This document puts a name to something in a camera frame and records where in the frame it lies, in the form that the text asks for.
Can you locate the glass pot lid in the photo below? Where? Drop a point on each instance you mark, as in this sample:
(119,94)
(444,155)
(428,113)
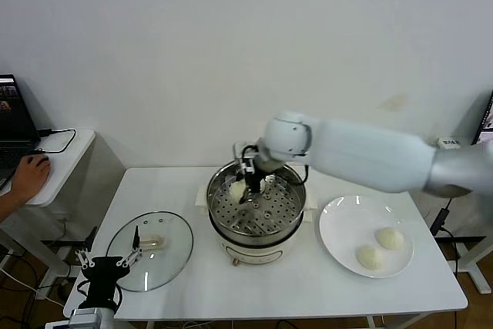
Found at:
(161,252)

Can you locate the stainless steel steamer basket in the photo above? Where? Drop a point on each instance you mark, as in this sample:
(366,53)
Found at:
(269,205)

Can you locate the black computer mouse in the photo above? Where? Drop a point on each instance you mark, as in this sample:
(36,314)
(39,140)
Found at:
(43,158)

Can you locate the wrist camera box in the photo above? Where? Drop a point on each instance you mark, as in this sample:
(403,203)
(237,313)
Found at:
(242,153)
(84,315)

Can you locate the white steamed baozi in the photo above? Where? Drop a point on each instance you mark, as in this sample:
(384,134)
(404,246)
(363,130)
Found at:
(390,237)
(237,189)
(369,256)

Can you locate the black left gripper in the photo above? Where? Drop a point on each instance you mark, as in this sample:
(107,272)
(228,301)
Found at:
(104,275)

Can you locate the white round plate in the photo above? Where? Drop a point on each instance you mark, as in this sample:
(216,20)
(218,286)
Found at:
(346,229)

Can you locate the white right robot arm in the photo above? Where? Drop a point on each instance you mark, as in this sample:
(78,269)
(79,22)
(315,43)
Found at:
(366,155)

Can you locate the person's bare hand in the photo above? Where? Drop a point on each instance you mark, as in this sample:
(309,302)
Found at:
(31,180)

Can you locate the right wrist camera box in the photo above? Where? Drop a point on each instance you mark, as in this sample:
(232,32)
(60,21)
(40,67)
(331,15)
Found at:
(242,153)

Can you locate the person's bare forearm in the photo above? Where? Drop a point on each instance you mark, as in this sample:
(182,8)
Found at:
(7,207)

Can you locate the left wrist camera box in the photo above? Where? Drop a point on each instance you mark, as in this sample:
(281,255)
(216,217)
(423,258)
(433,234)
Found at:
(84,315)

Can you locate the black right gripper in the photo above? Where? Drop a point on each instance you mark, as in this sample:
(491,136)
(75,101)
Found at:
(255,182)

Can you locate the white side table with mouse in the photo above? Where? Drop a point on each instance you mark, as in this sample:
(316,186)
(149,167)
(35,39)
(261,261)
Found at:
(65,159)

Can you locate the black laptop beside person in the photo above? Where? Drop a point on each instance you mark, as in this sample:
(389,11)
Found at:
(15,121)

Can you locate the cream electric cooker base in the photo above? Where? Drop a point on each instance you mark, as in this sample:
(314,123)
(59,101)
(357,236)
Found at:
(254,252)

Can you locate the white side table with label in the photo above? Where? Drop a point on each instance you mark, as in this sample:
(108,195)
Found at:
(471,263)

